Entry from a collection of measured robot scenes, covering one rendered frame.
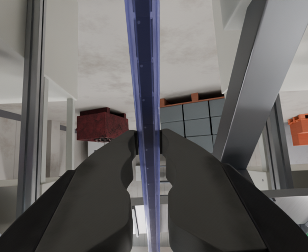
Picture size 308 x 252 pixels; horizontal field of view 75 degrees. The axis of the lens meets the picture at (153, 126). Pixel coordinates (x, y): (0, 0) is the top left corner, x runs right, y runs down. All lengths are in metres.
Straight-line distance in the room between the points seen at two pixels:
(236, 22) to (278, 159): 0.50
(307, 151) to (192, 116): 5.61
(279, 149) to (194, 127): 2.42
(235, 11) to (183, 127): 2.89
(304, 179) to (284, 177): 0.19
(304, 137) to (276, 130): 6.22
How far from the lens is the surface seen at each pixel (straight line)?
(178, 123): 3.10
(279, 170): 0.67
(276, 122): 0.69
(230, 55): 1.05
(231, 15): 0.22
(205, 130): 3.01
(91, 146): 6.16
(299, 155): 8.04
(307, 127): 6.49
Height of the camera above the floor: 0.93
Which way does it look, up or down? 9 degrees down
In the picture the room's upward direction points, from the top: 177 degrees clockwise
